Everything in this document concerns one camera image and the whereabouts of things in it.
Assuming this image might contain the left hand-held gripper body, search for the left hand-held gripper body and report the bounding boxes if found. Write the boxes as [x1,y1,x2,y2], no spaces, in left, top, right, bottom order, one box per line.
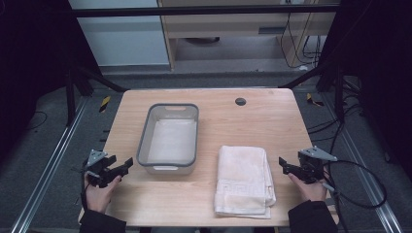
[82,149,118,189]

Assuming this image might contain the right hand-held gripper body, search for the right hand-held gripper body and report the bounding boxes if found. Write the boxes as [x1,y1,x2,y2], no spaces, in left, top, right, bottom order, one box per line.
[297,146,338,185]

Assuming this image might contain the white towel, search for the white towel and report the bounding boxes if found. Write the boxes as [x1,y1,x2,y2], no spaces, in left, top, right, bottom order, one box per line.
[213,145,278,220]

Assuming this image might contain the grey rimmed white plastic basket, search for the grey rimmed white plastic basket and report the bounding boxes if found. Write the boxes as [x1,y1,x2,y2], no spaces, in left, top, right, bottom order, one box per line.
[135,102,200,177]

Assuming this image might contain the person's right hand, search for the person's right hand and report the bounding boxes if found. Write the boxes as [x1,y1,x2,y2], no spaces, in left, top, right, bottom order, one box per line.
[287,172,328,204]

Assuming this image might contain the person's left hand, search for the person's left hand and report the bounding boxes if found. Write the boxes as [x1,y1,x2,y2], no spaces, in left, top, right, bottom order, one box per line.
[84,172,123,215]

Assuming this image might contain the yellow tool on floor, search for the yellow tool on floor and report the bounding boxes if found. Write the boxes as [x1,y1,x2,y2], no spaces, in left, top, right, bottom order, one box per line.
[98,95,112,114]

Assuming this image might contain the yellow black tape strip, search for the yellow black tape strip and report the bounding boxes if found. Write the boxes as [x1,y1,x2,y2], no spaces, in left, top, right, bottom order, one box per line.
[305,92,326,108]

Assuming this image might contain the black metal stand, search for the black metal stand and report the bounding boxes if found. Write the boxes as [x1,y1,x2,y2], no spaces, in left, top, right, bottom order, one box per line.
[63,62,129,128]
[279,61,347,124]

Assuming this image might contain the black curtain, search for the black curtain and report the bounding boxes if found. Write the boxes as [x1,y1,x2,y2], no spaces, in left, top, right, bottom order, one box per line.
[0,0,102,166]
[318,0,412,181]

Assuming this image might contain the white cabinet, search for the white cabinet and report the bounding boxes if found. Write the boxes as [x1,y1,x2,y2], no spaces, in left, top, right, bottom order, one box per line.
[68,0,172,68]

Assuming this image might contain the light wooden desk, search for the light wooden desk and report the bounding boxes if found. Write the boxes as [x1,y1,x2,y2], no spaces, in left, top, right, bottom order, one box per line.
[156,0,342,72]

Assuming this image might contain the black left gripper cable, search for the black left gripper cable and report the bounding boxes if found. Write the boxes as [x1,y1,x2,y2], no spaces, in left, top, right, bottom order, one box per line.
[80,168,90,213]

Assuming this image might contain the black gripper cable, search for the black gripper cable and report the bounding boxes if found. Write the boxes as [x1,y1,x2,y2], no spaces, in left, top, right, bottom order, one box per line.
[323,159,389,233]
[80,168,90,213]

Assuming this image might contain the black floor cables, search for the black floor cables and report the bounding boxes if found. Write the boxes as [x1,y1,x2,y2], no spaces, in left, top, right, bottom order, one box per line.
[306,77,368,144]

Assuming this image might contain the metal floor rail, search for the metal floor rail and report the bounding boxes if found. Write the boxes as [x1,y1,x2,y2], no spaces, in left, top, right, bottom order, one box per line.
[10,96,89,233]
[320,92,404,233]

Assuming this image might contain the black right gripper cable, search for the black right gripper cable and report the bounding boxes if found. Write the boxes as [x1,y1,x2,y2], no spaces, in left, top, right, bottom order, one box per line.
[323,159,389,233]

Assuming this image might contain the thin black floor cable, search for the thin black floor cable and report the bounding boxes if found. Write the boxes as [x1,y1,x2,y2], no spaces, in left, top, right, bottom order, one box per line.
[26,110,49,132]

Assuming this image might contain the black hanging cables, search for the black hanging cables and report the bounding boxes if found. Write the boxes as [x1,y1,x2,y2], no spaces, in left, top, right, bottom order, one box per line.
[279,2,326,70]

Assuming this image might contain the black horizontal frame bar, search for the black horizontal frame bar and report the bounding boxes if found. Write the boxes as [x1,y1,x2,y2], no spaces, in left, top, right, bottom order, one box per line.
[68,3,342,18]

